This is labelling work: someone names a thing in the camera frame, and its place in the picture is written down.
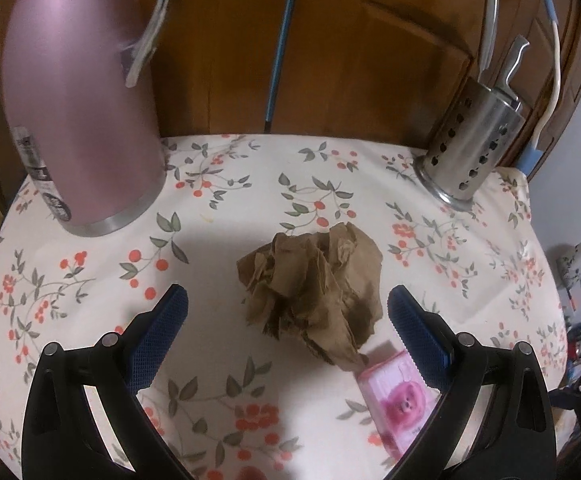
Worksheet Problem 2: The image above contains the brown paper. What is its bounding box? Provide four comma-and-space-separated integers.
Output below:
237, 221, 385, 373

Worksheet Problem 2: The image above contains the pink tissue pack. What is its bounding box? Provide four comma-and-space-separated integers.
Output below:
356, 342, 443, 461

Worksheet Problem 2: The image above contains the white and blue handle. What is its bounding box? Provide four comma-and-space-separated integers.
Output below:
515, 0, 564, 176

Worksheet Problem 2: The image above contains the long metal utensil handle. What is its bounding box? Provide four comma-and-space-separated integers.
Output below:
477, 0, 501, 84

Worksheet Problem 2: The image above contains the short metal utensil handle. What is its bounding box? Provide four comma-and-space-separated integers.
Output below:
500, 35, 530, 102

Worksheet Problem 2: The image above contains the metal utensil holder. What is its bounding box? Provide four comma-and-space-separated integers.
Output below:
414, 78, 527, 211

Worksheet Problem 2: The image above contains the pink thermos jug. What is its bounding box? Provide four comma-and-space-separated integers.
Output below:
0, 0, 181, 238

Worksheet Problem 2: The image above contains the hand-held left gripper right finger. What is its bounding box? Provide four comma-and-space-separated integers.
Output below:
385, 284, 557, 480

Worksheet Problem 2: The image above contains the blue pole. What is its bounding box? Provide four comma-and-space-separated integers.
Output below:
263, 0, 306, 134

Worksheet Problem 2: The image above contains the floral tablecloth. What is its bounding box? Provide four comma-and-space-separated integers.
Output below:
0, 132, 568, 480

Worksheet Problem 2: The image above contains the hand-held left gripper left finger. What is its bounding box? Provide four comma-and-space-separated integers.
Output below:
22, 284, 196, 480

